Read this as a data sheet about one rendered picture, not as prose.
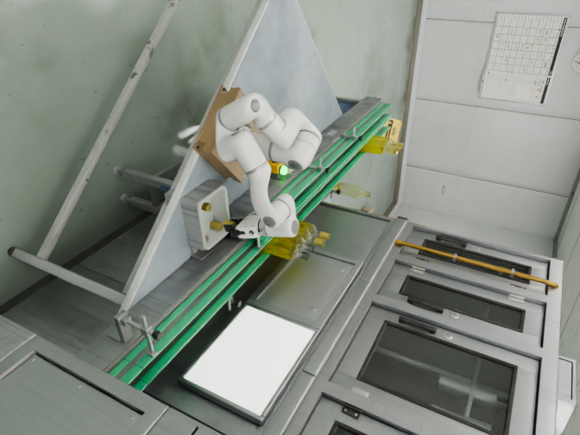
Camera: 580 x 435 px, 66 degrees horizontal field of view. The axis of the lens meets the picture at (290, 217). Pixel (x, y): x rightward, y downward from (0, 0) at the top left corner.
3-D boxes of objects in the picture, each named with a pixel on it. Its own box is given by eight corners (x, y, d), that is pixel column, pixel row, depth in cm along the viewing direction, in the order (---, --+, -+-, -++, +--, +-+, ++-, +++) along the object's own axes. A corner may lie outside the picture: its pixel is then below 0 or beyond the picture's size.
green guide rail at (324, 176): (249, 237, 194) (264, 242, 191) (249, 236, 194) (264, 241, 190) (381, 113, 323) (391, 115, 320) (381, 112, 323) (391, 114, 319)
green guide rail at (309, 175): (247, 223, 190) (263, 228, 187) (247, 221, 190) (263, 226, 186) (381, 104, 319) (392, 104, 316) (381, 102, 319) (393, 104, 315)
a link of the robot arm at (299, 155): (264, 153, 167) (303, 161, 160) (279, 126, 172) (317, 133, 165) (272, 167, 175) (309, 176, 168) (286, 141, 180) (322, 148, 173)
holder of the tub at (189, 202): (190, 256, 182) (205, 261, 179) (179, 198, 168) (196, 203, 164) (215, 235, 195) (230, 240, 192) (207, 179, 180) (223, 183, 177)
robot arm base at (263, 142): (224, 150, 171) (259, 158, 164) (234, 118, 171) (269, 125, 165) (244, 160, 185) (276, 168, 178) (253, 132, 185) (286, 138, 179)
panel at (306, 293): (178, 384, 155) (261, 426, 141) (177, 378, 154) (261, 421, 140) (298, 247, 222) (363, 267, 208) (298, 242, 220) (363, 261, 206)
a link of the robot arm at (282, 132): (254, 131, 160) (273, 98, 166) (295, 172, 173) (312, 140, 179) (270, 128, 153) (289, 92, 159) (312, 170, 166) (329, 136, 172)
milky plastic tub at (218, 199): (188, 247, 179) (205, 253, 176) (179, 198, 167) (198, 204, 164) (214, 225, 192) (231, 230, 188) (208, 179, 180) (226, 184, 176)
